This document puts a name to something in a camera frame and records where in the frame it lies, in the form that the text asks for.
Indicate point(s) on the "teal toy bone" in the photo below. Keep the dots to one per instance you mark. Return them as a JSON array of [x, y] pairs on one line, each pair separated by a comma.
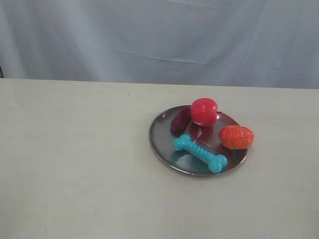
[[215, 163]]

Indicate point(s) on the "round metal plate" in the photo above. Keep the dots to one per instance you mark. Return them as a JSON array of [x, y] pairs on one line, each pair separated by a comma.
[[161, 139]]

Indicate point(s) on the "dark purple toy sausage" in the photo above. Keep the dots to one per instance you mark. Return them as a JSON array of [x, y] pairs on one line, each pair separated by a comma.
[[180, 122]]

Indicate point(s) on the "red toy apple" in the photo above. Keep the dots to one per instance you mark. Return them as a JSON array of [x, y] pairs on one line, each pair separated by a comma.
[[204, 112]]

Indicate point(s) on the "orange toy strawberry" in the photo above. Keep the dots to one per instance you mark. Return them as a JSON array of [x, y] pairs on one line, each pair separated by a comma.
[[236, 137]]

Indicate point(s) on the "white backdrop cloth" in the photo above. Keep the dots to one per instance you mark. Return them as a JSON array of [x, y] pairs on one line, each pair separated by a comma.
[[258, 43]]

